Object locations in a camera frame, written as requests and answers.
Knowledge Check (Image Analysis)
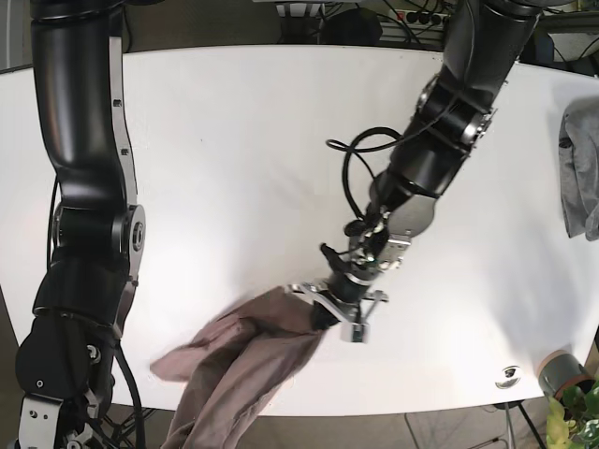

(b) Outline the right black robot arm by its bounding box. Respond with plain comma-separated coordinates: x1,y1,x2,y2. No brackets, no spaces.
14,1,146,448

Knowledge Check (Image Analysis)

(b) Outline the grey T-shirt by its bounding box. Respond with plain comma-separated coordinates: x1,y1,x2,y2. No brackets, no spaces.
558,98,598,241

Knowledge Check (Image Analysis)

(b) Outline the white power strip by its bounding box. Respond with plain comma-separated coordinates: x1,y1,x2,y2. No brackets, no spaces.
387,9,450,28

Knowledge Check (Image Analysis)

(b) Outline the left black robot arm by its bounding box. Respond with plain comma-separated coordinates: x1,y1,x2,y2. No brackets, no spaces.
292,1,550,342

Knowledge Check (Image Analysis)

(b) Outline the grey plant pot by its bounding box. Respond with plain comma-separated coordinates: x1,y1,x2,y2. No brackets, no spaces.
535,350,594,400

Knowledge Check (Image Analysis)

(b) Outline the dusty pink T-shirt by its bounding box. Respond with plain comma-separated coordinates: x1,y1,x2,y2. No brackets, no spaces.
150,287,324,448

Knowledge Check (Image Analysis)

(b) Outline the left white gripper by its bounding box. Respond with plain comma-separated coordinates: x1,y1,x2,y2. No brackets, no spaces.
285,281,389,343

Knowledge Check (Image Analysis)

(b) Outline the green potted plant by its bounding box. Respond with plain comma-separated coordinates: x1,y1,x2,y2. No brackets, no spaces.
546,379,598,449

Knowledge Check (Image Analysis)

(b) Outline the silver table grommet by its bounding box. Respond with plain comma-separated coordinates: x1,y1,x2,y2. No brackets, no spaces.
494,365,522,390

